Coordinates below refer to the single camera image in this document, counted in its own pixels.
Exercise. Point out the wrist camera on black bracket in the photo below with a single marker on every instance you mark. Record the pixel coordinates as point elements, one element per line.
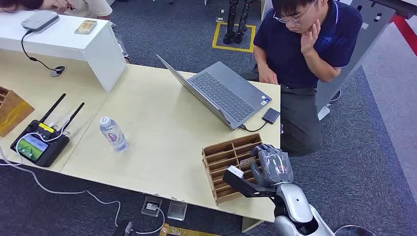
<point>239,184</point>

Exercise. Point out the gold foil sheet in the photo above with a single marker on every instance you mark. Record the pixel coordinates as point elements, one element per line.
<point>182,232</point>

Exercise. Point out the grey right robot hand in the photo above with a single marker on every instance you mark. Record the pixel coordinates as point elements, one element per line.
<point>275,166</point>

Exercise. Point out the white desk riser shelf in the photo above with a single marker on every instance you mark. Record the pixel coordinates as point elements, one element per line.
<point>81,49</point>

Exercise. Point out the card in wooden holder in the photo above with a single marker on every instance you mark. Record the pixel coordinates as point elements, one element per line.
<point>247,161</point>

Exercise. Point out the metal floor plate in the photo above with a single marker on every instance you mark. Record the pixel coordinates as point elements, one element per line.
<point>177,210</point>

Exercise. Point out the person's left hand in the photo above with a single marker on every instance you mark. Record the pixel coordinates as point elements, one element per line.
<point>309,39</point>

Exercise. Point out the clear plastic water bottle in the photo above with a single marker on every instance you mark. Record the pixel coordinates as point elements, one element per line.
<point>113,135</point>

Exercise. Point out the wooden slotted card holder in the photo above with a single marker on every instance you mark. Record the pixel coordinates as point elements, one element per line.
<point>221,163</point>

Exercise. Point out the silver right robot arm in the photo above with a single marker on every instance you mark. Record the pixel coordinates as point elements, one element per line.
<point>294,203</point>

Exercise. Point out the grey metal stand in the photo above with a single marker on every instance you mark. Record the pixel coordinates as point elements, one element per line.
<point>361,49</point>

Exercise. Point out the grey flat device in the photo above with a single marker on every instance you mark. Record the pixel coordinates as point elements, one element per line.
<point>39,20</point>

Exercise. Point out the floor power socket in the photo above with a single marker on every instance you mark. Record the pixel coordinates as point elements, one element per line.
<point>151,206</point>

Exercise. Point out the black external drive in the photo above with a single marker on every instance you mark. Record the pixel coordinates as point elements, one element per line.
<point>271,116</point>

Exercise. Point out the wooden box with yellow film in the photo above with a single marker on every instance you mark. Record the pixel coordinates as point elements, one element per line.
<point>11,112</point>

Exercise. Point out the eyeglasses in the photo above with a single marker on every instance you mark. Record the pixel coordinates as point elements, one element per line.
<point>291,18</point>

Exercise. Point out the red bar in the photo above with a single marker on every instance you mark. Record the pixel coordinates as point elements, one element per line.
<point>405,31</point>

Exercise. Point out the yellow floor tape square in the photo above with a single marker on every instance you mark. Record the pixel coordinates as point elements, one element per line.
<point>216,37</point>

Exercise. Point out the gold patterned phone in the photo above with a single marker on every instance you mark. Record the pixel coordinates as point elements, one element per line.
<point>85,27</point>

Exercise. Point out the grey open laptop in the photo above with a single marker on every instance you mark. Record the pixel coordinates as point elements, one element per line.
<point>228,92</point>

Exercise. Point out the black power adapter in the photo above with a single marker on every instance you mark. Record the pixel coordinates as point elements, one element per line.
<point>123,228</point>

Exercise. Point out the person's right hand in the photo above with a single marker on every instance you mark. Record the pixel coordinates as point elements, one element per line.
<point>267,76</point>

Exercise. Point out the person's hand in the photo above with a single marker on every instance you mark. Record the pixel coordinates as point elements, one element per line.
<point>309,39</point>
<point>267,76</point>

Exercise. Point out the black robot legs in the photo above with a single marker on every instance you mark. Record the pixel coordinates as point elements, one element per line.
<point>236,22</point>

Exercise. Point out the black remote controller with antennas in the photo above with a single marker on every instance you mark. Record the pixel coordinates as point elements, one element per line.
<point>40,143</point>

